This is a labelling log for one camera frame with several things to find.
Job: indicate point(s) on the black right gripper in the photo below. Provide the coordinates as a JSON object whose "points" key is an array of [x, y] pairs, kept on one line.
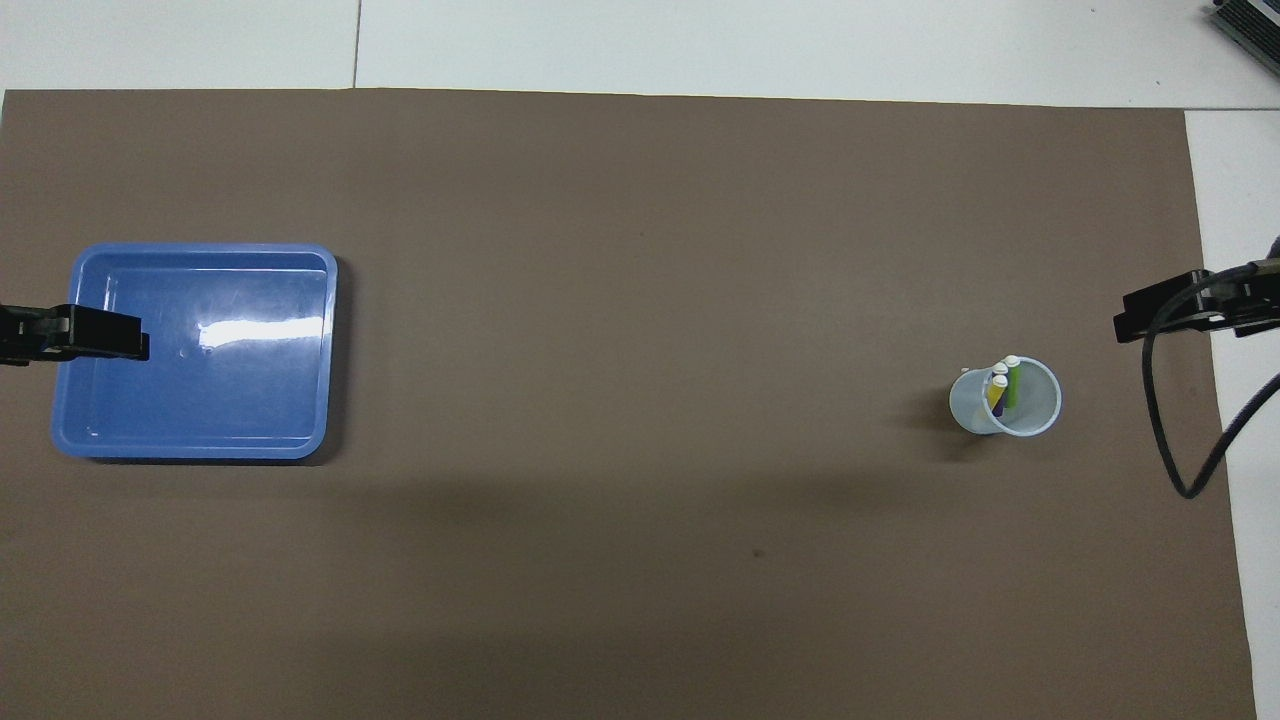
{"points": [[1250, 295]]}

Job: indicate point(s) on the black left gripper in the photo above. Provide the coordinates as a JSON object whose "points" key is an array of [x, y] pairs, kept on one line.
{"points": [[30, 335]]}

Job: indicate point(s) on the green pen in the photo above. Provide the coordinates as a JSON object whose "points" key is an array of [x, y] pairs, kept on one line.
{"points": [[1013, 385]]}

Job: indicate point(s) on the yellow pen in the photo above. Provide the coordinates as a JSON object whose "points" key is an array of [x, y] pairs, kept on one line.
{"points": [[995, 392]]}

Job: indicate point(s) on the purple pen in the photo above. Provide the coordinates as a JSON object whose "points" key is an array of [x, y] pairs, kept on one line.
{"points": [[998, 409]]}

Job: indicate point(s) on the blue plastic tray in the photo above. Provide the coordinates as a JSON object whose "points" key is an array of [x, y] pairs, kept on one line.
{"points": [[230, 400]]}

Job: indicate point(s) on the translucent plastic cup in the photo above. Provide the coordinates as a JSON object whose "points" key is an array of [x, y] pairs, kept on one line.
{"points": [[1040, 415]]}

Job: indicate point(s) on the grey ridged device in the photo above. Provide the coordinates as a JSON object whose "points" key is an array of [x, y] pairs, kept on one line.
{"points": [[1250, 25]]}

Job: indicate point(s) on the brown table mat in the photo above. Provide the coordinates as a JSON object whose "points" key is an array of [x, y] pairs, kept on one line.
{"points": [[640, 300]]}

